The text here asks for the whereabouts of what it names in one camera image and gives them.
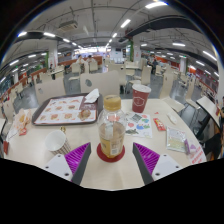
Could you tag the ceiling air conditioner unit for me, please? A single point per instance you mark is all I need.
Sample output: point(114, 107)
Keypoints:
point(68, 26)

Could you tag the white neighbouring table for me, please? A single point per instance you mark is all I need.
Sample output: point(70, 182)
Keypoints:
point(2, 124)
point(207, 108)

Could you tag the red sauce packet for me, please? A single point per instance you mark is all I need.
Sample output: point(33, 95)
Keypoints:
point(23, 132)
point(159, 124)

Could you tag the flat round red coaster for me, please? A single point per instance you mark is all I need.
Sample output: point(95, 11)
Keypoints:
point(111, 160)

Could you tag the white printed paper sheet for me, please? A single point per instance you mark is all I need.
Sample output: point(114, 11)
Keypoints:
point(11, 133)

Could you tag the brown patterned white paper cup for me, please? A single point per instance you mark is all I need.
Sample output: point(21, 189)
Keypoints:
point(55, 141)

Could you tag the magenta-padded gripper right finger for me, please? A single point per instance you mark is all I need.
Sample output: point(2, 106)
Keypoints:
point(148, 159)

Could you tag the crumpled white napkin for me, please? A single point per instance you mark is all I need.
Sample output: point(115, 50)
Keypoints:
point(92, 96)

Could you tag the half-eaten brown food piece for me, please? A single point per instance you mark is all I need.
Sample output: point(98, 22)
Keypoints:
point(85, 114)

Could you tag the clear plastic packet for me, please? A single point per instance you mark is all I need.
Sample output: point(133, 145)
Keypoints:
point(176, 140)

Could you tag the ceiling strip lights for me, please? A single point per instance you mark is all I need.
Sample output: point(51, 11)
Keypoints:
point(155, 4)

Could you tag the crumpled food wrapper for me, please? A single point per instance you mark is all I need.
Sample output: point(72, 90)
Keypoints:
point(22, 119)

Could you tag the group of beige chairs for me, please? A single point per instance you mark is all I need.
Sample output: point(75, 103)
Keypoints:
point(166, 86)

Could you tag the pink and white leaflet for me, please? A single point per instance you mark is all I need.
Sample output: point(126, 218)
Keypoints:
point(197, 155)

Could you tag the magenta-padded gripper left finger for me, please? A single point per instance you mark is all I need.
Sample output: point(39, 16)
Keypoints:
point(75, 159)

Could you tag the colourful printed paper flyer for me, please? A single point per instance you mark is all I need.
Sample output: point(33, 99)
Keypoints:
point(141, 125)

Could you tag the dark brown food tray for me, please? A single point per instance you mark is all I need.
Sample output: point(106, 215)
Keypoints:
point(37, 115)

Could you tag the tall red paper cup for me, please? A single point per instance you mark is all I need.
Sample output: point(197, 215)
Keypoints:
point(141, 100)

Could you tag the white sauce packet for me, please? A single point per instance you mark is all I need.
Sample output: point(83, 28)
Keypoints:
point(172, 118)

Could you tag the clear yellow-capped drink bottle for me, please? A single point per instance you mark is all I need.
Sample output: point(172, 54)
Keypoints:
point(111, 133)

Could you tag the person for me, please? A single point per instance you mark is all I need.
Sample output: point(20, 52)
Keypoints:
point(89, 59)
point(216, 143)
point(153, 64)
point(80, 60)

